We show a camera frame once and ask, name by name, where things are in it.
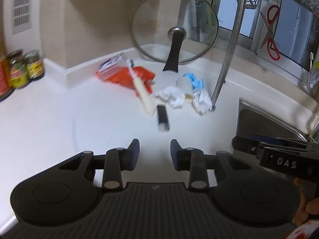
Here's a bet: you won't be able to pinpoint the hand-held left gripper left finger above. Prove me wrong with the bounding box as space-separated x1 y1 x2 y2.
58 139 141 193

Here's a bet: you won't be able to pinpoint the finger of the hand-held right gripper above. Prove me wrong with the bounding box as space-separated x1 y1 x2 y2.
250 134 319 152
232 136 265 158

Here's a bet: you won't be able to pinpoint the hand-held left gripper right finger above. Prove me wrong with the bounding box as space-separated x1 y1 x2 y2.
170 139 253 193

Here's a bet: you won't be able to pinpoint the person's right hand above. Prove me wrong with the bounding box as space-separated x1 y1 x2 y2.
293 178 319 227

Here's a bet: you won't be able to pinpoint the stainless steel sink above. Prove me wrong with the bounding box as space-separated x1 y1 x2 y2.
237 98 319 142

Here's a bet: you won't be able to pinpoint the crumpled white tissue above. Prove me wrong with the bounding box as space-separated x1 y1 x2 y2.
192 89 213 115
156 86 186 109

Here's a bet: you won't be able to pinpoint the orange snack packet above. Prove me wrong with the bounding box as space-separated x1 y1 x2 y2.
96 53 156 97

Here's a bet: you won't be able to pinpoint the crumpled blue cloth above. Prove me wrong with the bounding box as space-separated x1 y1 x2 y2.
183 73 205 90

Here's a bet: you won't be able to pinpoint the white toothbrush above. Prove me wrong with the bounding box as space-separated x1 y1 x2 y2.
308 52 315 76

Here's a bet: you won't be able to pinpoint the small yellow labelled jar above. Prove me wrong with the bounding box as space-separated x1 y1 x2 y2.
24 49 46 80

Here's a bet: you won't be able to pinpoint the white slotted vent panel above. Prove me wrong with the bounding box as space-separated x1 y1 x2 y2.
11 0 34 35

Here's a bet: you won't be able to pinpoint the cream handled toothbrush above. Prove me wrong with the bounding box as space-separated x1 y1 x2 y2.
126 58 156 117

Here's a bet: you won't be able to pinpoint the glass pot lid black handle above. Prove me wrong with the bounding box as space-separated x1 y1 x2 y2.
131 0 219 73

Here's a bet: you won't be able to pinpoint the red handled scissors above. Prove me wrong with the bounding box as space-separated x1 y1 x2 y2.
259 4 282 61

